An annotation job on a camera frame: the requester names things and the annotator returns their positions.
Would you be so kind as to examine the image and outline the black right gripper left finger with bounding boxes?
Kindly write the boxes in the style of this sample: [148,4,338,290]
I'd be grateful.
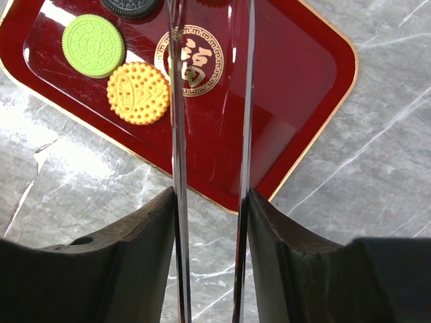
[1,188,174,322]

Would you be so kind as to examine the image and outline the orange biscuit cookie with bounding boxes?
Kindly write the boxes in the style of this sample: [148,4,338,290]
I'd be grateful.
[106,62,170,125]

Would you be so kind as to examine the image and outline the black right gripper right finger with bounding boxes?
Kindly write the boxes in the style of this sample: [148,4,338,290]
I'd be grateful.
[248,190,430,322]

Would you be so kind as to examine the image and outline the green sandwich cookie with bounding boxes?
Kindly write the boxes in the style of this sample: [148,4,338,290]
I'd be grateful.
[61,14,125,79]

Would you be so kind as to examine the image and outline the black sandwich cookie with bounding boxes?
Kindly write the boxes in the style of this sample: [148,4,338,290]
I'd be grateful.
[101,0,159,20]

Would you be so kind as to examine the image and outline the metal serving tongs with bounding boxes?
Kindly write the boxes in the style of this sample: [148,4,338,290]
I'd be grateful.
[168,1,255,322]

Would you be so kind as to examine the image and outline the dark red serving tray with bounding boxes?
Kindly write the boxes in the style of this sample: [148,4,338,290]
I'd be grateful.
[1,1,358,212]

